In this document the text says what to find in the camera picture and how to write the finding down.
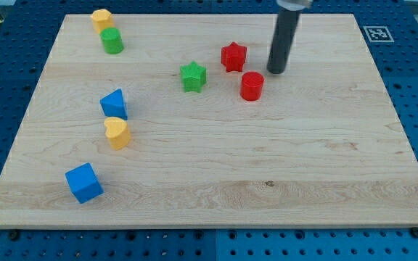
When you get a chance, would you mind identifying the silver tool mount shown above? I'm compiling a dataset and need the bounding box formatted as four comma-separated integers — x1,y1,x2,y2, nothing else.
276,0,312,11

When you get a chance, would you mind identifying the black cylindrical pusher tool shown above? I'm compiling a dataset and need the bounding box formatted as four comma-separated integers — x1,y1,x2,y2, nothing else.
266,7,301,74

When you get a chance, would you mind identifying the red star block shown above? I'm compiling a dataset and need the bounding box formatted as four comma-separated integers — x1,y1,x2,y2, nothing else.
221,42,247,72

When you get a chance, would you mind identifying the green star block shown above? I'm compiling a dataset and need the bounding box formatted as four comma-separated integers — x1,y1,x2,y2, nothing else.
180,61,207,93

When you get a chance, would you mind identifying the red cylinder block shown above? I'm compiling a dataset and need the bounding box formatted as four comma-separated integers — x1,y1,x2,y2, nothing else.
240,71,264,102

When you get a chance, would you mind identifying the white fiducial marker tag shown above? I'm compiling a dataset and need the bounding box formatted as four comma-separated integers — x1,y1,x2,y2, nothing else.
363,25,394,43

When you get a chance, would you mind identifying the light wooden board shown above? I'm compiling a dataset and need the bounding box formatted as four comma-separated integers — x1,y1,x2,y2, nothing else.
0,14,418,230

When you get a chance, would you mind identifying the green cylinder block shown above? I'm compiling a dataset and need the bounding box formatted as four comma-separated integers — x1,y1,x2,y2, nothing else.
99,28,124,54

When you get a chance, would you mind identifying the yellow hexagon block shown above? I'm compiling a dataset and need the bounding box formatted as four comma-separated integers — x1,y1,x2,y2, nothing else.
91,9,115,34

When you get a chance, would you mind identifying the blue triangle block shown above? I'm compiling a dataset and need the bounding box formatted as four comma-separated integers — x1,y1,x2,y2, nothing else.
99,88,128,120

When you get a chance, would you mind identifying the yellow heart block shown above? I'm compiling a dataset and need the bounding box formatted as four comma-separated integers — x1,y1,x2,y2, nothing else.
104,117,132,150

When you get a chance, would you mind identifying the blue cube block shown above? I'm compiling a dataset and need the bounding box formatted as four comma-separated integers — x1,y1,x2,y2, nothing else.
65,162,104,204

